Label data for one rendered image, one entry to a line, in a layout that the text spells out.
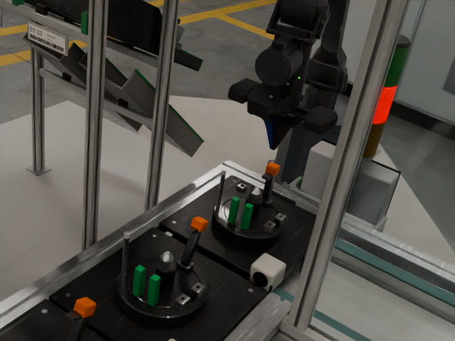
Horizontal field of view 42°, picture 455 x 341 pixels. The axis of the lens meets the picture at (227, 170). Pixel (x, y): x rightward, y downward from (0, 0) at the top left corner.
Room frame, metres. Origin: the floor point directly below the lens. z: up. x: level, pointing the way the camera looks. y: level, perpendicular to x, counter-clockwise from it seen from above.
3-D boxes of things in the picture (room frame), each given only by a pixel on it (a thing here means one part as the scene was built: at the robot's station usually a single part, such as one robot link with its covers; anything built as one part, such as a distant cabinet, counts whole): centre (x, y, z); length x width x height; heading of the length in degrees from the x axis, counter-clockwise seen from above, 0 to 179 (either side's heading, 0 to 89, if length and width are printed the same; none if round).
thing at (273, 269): (0.78, -0.10, 0.97); 0.05 x 0.05 x 0.04; 61
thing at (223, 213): (0.91, -0.06, 0.98); 0.14 x 0.14 x 0.02
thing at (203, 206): (0.91, -0.06, 0.96); 0.24 x 0.24 x 0.02; 61
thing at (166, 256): (0.69, 0.07, 1.01); 0.24 x 0.24 x 0.13; 61
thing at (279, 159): (1.28, -0.18, 0.96); 0.15 x 0.15 x 0.20; 12
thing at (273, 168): (0.95, -0.08, 1.04); 0.04 x 0.02 x 0.08; 151
